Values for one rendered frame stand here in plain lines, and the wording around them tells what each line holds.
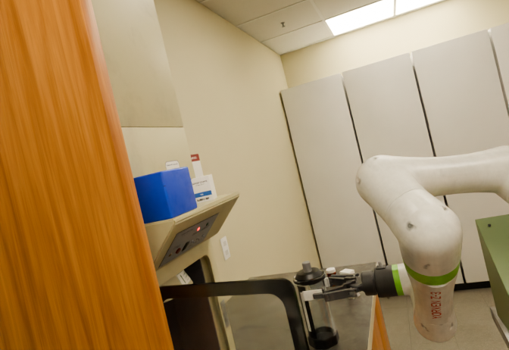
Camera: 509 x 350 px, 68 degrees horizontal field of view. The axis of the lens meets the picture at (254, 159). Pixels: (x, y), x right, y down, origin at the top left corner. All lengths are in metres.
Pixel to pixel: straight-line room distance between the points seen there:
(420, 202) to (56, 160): 0.69
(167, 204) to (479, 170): 0.75
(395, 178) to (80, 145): 0.63
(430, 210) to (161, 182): 0.51
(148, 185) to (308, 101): 3.14
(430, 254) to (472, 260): 3.13
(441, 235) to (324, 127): 3.01
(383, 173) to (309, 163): 2.92
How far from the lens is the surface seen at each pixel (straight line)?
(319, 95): 3.76
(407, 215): 0.81
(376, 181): 0.88
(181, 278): 0.96
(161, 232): 0.73
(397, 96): 3.71
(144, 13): 1.07
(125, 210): 0.66
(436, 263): 0.84
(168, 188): 0.72
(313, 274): 1.29
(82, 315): 0.79
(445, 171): 1.01
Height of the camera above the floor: 1.58
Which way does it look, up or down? level
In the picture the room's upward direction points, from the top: 13 degrees counter-clockwise
